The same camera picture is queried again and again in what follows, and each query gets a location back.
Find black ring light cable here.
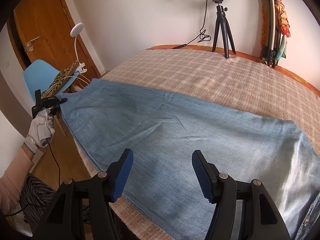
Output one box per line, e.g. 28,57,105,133
172,0,212,50

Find wooden door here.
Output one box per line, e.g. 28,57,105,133
6,0,103,80

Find white charging cable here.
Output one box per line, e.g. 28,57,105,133
47,75,93,93

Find orange bed sheet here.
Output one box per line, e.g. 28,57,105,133
146,44,320,93

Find light blue denim pants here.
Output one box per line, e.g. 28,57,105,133
59,78,320,240

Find silver door handle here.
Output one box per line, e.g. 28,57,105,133
25,37,40,53

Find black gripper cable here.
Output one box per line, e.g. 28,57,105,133
4,142,62,220

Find folded silver tripod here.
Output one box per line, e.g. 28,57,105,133
260,0,282,68

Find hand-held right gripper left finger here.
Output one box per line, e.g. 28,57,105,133
35,148,134,240

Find leopard print cloth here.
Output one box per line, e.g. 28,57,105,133
41,61,78,98

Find light blue chair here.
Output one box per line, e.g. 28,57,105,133
22,59,82,137

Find folded tripod with colourful cloth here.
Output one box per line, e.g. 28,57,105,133
261,0,292,60

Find small black tripod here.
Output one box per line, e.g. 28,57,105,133
212,0,237,59

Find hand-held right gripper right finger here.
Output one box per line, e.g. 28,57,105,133
192,150,292,240

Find person's zebra patterned clothing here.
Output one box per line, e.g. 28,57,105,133
19,172,90,235

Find person's left forearm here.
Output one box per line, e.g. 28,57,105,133
0,144,35,215

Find beige checked blanket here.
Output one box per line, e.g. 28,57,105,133
81,49,320,240

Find person's left hand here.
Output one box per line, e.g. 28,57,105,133
24,109,56,154

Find white clip lamp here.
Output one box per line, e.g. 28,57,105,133
70,22,88,74

